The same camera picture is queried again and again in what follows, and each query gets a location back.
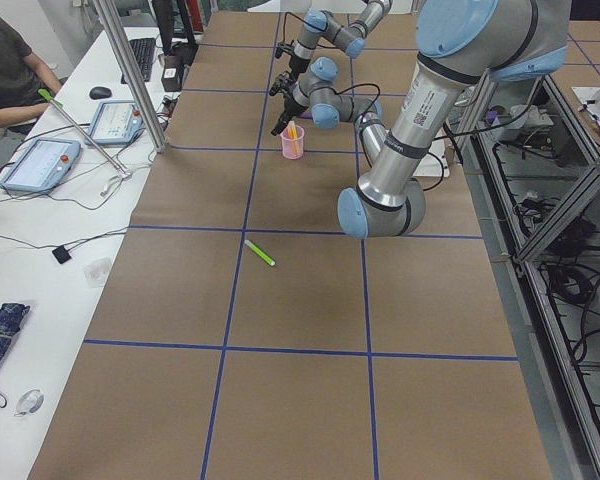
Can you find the diagonal metal rod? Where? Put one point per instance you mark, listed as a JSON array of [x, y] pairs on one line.
[[121, 169]]

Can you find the folded blue umbrella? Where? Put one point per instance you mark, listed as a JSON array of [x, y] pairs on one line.
[[11, 318]]

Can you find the person in dark shirt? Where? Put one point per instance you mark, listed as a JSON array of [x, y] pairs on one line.
[[22, 75]]

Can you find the near blue teach pendant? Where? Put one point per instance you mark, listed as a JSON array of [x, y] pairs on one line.
[[42, 166]]

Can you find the small black square device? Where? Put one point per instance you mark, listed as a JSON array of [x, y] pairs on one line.
[[61, 254]]

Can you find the pink mesh pen holder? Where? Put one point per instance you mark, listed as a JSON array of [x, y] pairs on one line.
[[292, 149]]

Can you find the blue teach pendant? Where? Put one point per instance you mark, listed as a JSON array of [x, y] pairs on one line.
[[115, 123], [42, 166]]

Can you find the black computer mouse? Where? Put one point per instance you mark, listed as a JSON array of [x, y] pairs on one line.
[[100, 92]]

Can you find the far blue teach pendant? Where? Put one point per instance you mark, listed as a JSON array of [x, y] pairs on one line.
[[115, 123]]

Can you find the green highlighter pen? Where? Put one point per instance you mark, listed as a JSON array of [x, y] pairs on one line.
[[260, 253]]

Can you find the clear plastic bag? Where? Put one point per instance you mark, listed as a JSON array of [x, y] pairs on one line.
[[97, 272]]

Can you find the clear oval tape dispenser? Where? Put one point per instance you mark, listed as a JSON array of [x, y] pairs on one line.
[[29, 403]]

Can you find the black keyboard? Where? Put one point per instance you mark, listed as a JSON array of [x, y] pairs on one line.
[[144, 54]]

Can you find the aluminium frame post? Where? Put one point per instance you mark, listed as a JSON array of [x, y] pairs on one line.
[[119, 42]]

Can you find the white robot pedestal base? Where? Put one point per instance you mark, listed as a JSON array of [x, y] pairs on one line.
[[430, 160]]

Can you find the orange highlighter pen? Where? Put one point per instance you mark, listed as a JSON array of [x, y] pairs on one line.
[[289, 129]]

